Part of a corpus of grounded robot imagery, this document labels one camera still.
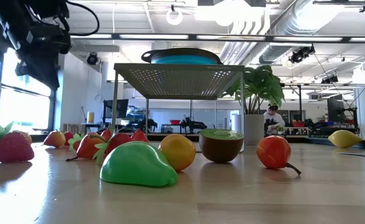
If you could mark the red toy strawberry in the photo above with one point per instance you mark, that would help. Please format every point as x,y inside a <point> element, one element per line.
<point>12,150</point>
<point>106,134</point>
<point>68,137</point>
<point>117,143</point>
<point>75,140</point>

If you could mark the blue collapsible colander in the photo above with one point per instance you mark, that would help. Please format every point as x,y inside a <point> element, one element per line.
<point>182,59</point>

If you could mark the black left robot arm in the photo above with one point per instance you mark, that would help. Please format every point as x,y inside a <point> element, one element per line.
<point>23,21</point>

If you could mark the black background robot arm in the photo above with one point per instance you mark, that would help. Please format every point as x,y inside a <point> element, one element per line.
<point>193,125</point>
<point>145,125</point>

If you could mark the small red toy fruit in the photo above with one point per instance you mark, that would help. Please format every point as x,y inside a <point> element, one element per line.
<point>139,136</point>

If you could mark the black ceiling spotlight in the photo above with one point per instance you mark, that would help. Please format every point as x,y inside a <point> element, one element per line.
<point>92,58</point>

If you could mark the wooden pallet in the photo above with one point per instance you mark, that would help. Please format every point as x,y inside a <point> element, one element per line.
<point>71,127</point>

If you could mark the yellow cylinder container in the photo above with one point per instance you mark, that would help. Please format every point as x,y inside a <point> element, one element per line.
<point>90,117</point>

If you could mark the black monitor desk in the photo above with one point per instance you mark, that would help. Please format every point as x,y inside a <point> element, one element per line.
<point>92,125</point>

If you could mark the black computer monitor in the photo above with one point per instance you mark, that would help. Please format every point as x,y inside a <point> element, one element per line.
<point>113,109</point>

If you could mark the green toy pear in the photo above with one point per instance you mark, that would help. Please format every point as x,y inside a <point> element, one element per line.
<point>135,166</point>

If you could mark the mint green perforated rack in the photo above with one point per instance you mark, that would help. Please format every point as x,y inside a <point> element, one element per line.
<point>179,81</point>

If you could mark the red bowl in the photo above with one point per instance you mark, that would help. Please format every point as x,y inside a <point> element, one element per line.
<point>298,124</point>
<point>175,122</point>

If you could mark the toy kiwi half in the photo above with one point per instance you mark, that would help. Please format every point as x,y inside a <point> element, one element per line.
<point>221,147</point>

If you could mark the artificial potted monstera plant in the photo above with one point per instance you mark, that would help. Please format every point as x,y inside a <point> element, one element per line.
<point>260,87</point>

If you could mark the person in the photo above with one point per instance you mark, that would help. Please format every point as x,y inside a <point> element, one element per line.
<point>274,119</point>

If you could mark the yellow toy lemon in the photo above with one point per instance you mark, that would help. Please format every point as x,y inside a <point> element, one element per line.
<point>344,139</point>

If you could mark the silver toy knife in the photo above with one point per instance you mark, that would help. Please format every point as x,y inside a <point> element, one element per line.
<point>362,154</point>

